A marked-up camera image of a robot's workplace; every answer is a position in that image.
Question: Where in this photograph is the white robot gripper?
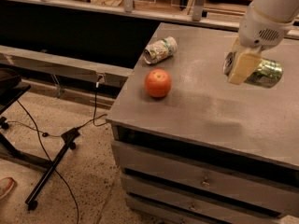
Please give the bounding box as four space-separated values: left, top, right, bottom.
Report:
228 5 294 85

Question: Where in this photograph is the green soda can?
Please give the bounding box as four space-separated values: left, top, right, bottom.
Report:
223 52 283 89

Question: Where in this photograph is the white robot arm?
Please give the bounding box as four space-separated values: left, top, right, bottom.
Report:
228 0 299 84

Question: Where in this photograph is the crushed white green can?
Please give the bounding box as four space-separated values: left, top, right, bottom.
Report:
143 36 178 64

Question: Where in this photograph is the orange round fruit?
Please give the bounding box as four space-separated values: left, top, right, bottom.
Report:
144 69 172 98

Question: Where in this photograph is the black stand leg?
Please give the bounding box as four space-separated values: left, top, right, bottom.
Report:
25 128 79 211

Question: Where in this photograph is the black desk left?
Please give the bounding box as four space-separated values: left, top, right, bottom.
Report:
0 67 32 157

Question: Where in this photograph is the orange white shoe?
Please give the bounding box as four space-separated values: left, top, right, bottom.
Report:
0 177 15 200

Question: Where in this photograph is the black floor cable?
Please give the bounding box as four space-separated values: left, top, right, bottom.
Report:
6 81 108 224

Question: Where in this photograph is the grey bench rail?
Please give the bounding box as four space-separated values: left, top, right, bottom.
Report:
0 46 132 88

